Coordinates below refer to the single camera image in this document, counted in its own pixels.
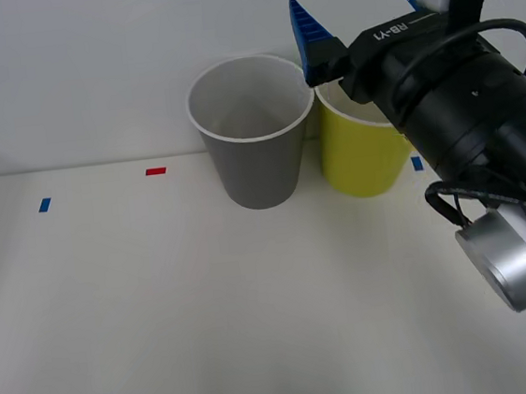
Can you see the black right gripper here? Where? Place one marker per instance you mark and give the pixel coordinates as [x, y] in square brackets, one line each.
[398, 46]

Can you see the silver and black right arm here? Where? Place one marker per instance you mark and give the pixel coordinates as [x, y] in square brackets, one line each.
[485, 122]

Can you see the yellow-green plastic waste bin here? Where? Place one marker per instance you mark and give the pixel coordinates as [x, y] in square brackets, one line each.
[362, 158]

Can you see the grey plastic waste bin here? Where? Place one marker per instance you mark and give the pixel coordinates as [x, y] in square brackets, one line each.
[257, 169]

